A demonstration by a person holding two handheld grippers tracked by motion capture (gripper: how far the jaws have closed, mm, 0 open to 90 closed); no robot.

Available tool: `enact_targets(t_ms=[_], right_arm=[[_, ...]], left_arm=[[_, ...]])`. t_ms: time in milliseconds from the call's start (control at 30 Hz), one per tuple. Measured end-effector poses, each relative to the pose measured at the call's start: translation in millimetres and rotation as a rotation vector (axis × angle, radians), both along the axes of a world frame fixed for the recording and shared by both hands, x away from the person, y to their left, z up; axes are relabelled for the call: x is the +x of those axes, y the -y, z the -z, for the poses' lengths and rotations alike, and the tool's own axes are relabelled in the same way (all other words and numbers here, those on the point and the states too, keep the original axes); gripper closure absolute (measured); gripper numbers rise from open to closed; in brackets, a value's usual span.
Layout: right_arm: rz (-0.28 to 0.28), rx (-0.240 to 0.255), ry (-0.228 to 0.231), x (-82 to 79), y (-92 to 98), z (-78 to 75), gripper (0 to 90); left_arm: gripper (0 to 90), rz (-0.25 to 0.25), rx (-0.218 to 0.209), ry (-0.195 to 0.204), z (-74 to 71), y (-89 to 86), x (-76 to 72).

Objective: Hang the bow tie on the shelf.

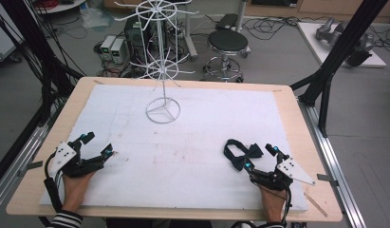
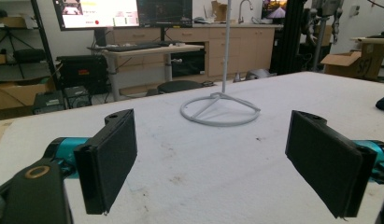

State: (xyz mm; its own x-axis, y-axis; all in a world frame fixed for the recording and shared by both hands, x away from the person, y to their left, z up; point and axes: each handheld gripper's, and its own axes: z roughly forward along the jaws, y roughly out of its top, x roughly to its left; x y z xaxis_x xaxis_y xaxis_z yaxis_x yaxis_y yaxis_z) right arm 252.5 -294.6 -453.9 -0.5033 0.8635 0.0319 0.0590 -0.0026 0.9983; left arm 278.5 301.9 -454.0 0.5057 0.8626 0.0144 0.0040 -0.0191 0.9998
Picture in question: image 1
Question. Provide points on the person's right hand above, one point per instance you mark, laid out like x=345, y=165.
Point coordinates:
x=273, y=202

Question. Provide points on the black round stool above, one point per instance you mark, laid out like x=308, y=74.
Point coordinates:
x=227, y=42

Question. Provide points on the white floor board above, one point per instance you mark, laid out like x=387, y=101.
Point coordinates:
x=322, y=47

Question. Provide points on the clear plastic bag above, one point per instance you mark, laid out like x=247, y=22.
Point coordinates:
x=94, y=17

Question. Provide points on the dark navy bow tie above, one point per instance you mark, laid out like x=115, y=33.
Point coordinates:
x=243, y=155

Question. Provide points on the grey table leg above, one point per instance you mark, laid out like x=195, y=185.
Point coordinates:
x=189, y=38

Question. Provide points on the grey bench power supply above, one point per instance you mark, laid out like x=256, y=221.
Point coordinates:
x=107, y=45
x=118, y=50

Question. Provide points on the black computer tower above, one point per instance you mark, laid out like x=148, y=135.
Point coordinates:
x=135, y=34

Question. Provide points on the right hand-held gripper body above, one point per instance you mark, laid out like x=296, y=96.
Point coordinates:
x=271, y=180

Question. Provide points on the white foam mat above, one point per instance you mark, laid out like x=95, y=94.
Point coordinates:
x=183, y=152

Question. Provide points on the black flat pedal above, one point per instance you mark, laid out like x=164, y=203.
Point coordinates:
x=227, y=21

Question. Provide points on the thin wooden stick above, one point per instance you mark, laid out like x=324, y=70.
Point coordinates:
x=316, y=205

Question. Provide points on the person's left hand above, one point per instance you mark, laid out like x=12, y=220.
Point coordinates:
x=75, y=191

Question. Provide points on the black metal frame post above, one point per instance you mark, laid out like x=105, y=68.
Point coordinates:
x=341, y=53
x=34, y=47

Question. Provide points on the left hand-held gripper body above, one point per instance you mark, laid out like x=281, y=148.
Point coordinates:
x=78, y=166

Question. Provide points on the aluminium side rail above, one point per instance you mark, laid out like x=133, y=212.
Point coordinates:
x=15, y=167
x=335, y=164

